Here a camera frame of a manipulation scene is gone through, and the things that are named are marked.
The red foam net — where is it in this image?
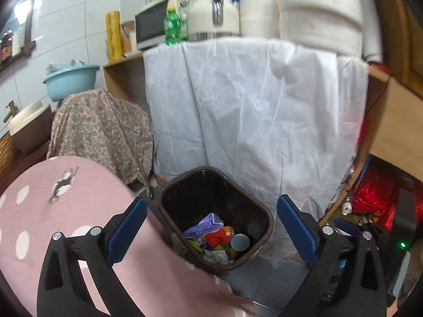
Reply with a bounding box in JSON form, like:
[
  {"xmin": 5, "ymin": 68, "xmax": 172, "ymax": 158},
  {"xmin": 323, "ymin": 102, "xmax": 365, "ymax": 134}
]
[{"xmin": 203, "ymin": 231, "xmax": 232, "ymax": 246}]

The wooden framed mirror shelf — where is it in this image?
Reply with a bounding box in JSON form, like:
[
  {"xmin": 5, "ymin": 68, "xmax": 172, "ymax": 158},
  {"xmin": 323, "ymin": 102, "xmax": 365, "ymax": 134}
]
[{"xmin": 0, "ymin": 0, "xmax": 43, "ymax": 73}]

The light blue plastic basin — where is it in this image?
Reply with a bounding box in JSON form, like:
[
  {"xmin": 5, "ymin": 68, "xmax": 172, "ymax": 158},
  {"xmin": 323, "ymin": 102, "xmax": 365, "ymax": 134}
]
[{"xmin": 43, "ymin": 65, "xmax": 100, "ymax": 102}]

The brown plastic basin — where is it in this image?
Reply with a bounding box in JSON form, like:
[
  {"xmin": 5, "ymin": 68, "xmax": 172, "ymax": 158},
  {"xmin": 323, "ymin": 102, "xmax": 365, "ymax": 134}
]
[{"xmin": 10, "ymin": 106, "xmax": 55, "ymax": 155}]

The white microwave oven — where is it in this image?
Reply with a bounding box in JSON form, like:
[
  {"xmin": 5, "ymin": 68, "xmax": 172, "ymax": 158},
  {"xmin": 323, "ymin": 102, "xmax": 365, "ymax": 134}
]
[{"xmin": 134, "ymin": 0, "xmax": 171, "ymax": 52}]

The white plastic sheet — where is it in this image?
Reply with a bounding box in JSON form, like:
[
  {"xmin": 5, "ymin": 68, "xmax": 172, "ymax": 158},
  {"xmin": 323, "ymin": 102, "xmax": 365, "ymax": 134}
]
[{"xmin": 143, "ymin": 36, "xmax": 369, "ymax": 218}]

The purple plastic bag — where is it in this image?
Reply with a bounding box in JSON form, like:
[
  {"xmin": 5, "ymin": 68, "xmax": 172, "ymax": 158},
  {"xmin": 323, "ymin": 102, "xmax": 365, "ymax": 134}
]
[{"xmin": 183, "ymin": 213, "xmax": 224, "ymax": 238}]

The cream plastic basin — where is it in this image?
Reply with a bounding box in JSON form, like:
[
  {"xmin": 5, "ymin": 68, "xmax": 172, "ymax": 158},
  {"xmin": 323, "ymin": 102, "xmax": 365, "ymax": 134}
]
[{"xmin": 8, "ymin": 101, "xmax": 50, "ymax": 136}]

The stack of large white bowls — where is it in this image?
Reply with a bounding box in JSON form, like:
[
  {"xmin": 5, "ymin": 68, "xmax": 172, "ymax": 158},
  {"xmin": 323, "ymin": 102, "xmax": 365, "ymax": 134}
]
[{"xmin": 278, "ymin": 0, "xmax": 364, "ymax": 57}]

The yellow wrap roll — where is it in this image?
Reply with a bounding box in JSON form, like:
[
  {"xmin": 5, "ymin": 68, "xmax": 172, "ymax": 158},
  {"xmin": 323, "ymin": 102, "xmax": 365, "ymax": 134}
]
[{"xmin": 105, "ymin": 11, "xmax": 123, "ymax": 63}]

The cream electric kettle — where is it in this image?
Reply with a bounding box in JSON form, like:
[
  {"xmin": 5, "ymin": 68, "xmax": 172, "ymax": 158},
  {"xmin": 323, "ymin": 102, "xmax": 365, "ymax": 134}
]
[{"xmin": 187, "ymin": 0, "xmax": 240, "ymax": 42}]

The green soda bottle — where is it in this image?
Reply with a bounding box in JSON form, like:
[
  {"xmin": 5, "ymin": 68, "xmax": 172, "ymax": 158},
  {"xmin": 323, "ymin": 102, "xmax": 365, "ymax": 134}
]
[{"xmin": 164, "ymin": 6, "xmax": 183, "ymax": 46}]

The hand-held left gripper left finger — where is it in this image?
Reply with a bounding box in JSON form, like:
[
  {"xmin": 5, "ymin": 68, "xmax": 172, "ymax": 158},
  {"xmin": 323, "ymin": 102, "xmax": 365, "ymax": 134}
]
[{"xmin": 36, "ymin": 196, "xmax": 149, "ymax": 317}]

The white plastic bottle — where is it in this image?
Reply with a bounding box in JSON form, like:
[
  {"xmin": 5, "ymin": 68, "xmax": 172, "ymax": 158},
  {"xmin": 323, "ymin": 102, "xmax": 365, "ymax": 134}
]
[{"xmin": 13, "ymin": 26, "xmax": 25, "ymax": 54}]

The pink polka-dot tablecloth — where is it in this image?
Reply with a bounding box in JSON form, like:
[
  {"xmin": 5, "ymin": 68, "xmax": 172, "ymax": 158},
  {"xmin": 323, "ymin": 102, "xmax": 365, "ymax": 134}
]
[{"xmin": 0, "ymin": 155, "xmax": 258, "ymax": 317}]

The red plastic bag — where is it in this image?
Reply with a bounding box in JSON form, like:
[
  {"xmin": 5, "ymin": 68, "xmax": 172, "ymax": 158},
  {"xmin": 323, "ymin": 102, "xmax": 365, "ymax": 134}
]
[{"xmin": 352, "ymin": 165, "xmax": 400, "ymax": 232}]

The grey plastic bag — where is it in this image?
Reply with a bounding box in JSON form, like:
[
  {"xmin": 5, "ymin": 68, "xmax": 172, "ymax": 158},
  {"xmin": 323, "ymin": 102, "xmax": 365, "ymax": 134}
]
[{"xmin": 46, "ymin": 59, "xmax": 88, "ymax": 73}]

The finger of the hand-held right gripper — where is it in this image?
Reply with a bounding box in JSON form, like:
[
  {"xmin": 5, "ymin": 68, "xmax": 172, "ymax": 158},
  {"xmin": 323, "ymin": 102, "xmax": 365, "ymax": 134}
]
[{"xmin": 334, "ymin": 218, "xmax": 364, "ymax": 237}]

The bronze faucet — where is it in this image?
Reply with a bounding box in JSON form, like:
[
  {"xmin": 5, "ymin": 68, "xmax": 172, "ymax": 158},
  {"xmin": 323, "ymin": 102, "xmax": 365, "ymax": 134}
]
[{"xmin": 3, "ymin": 101, "xmax": 17, "ymax": 123}]

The brown trash bin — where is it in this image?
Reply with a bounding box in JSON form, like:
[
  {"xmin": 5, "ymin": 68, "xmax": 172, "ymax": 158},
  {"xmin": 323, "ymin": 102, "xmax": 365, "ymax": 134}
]
[{"xmin": 158, "ymin": 167, "xmax": 275, "ymax": 274}]

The stack of white tubs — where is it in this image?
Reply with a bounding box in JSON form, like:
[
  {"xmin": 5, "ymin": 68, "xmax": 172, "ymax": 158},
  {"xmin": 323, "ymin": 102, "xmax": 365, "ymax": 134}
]
[{"xmin": 238, "ymin": 0, "xmax": 281, "ymax": 38}]

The dark soy sauce bottle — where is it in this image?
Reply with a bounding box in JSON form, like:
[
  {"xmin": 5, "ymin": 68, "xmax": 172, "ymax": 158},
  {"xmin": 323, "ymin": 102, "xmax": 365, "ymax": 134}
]
[{"xmin": 2, "ymin": 31, "xmax": 14, "ymax": 60}]

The glass jar wooden lid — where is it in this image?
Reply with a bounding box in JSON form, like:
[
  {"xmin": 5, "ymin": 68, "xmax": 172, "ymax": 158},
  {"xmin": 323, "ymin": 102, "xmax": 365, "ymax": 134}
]
[{"xmin": 121, "ymin": 21, "xmax": 137, "ymax": 53}]

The woven sink basin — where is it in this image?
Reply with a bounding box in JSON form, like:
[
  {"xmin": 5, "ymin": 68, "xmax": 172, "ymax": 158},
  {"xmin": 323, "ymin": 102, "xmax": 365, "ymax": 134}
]
[{"xmin": 0, "ymin": 132, "xmax": 17, "ymax": 169}]

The floral cloth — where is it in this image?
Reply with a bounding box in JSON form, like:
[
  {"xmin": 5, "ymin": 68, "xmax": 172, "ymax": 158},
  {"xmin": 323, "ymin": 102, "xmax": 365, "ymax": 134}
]
[{"xmin": 46, "ymin": 88, "xmax": 154, "ymax": 192}]

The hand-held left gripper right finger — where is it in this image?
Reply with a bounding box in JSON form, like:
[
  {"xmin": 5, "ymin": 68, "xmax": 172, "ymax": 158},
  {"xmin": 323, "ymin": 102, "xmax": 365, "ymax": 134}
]
[{"xmin": 277, "ymin": 194, "xmax": 387, "ymax": 317}]

